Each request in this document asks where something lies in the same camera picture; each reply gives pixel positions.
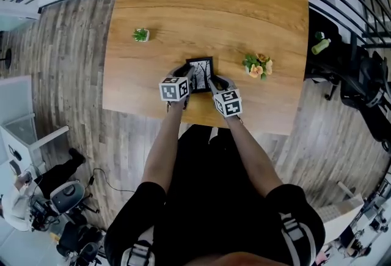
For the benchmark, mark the person's left forearm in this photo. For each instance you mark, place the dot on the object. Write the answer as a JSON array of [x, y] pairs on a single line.
[[163, 148]]

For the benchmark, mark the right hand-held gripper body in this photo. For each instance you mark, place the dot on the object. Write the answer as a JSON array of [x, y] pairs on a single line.
[[229, 102]]

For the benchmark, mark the white desk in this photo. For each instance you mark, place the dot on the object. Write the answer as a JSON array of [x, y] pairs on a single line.
[[18, 136]]

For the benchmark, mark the grey and black office chair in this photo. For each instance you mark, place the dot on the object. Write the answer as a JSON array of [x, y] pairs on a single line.
[[67, 194]]

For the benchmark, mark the white and tan box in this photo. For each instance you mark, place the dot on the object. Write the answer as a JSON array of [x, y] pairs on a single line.
[[342, 216]]

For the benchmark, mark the person's right forearm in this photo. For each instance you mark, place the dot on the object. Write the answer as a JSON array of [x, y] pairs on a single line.
[[253, 157]]

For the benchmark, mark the green bottle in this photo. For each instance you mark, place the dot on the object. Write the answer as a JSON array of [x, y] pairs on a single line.
[[320, 46]]

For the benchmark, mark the person's black clothing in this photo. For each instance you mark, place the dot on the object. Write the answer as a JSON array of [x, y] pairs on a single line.
[[214, 203]]

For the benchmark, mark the orange flowers in white pot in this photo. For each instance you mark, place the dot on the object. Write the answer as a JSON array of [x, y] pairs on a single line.
[[258, 67]]

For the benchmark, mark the black picture frame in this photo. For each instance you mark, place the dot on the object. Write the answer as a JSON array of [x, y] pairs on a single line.
[[202, 73]]

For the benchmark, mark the small succulent in white pot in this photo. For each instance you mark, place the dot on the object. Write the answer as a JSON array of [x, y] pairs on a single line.
[[141, 35]]

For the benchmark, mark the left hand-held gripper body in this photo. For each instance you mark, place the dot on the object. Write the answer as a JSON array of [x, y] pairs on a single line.
[[171, 90]]

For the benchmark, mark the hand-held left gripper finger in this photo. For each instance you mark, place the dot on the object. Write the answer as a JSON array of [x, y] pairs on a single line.
[[192, 79]]

